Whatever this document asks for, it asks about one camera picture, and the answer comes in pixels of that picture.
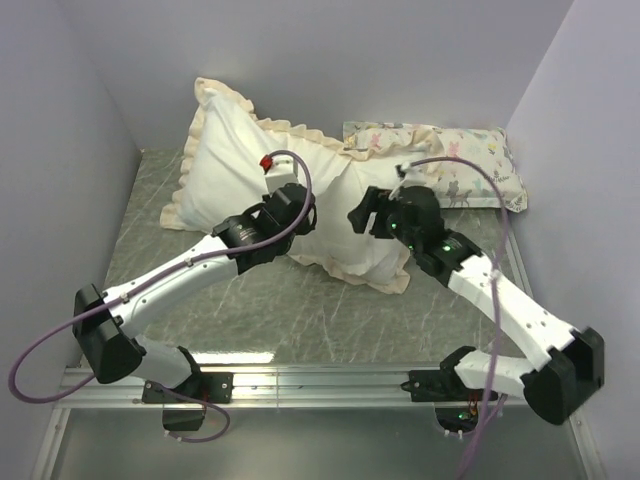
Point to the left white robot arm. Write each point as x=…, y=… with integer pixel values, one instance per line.
x=112, y=325

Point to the aluminium mounting rail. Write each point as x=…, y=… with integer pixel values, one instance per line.
x=266, y=386

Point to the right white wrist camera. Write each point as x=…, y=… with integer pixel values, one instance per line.
x=409, y=176

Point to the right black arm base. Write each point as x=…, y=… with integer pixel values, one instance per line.
x=456, y=407

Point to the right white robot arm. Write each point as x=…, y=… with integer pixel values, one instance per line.
x=561, y=367

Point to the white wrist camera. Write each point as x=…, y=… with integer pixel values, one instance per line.
x=409, y=176
x=278, y=170

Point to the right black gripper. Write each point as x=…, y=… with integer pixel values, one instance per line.
x=375, y=199

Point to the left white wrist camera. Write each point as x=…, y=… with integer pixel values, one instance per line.
x=278, y=170

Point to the floral print pillow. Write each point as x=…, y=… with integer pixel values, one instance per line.
x=480, y=170

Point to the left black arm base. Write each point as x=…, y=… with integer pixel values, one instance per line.
x=185, y=407

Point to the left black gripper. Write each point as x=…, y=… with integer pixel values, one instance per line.
x=307, y=227

